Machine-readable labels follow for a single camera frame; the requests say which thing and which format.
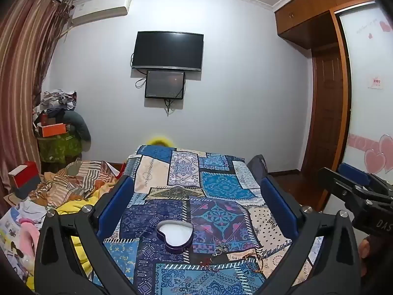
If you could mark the striped orange blanket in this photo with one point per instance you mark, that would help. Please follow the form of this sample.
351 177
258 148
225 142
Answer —
79 178

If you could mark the small black wall monitor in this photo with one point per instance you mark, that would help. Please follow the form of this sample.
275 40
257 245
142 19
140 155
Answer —
165 84

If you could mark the brown wooden door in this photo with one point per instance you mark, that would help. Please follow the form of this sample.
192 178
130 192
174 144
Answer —
328 123

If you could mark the white air conditioner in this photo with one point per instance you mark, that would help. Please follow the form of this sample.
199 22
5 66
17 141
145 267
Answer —
101 9

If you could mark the person's right hand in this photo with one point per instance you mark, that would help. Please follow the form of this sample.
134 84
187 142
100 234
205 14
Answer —
365 247

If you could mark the striped brown curtain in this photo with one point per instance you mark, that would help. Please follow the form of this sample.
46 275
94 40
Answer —
24 67

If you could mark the orange box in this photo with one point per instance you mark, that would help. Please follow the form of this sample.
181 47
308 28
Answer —
53 130

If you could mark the yellow round object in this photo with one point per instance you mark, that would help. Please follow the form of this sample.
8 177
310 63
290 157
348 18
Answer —
158 141

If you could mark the pile of clothes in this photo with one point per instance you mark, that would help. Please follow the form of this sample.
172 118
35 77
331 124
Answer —
55 103

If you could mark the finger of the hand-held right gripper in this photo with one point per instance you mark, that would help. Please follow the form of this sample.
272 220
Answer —
333 180
353 171

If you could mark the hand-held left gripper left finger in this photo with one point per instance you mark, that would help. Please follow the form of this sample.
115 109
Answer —
118 204

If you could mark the yellow cloth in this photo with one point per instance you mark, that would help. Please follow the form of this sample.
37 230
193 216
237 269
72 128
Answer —
81 252

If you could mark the red box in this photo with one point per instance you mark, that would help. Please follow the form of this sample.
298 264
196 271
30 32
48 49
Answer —
24 175

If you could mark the large black wall television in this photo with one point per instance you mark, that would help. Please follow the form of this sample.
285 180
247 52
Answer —
168 49

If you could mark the blue patchwork blanket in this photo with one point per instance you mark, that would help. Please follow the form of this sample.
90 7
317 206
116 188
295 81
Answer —
211 190

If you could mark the wooden overhead cabinet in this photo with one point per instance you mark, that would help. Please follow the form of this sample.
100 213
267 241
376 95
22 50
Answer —
307 9

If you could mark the white wardrobe door pink hearts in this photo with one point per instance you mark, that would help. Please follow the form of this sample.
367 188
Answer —
368 98

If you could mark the green patterned box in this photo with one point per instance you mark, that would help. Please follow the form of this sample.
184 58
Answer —
58 149

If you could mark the white cartoon printed cloth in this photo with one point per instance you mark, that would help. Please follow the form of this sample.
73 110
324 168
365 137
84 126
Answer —
17 221

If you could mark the purple heart-shaped tin box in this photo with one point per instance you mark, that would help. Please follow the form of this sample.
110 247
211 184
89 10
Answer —
175 232

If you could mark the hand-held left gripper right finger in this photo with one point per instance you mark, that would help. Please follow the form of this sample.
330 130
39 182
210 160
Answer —
278 204

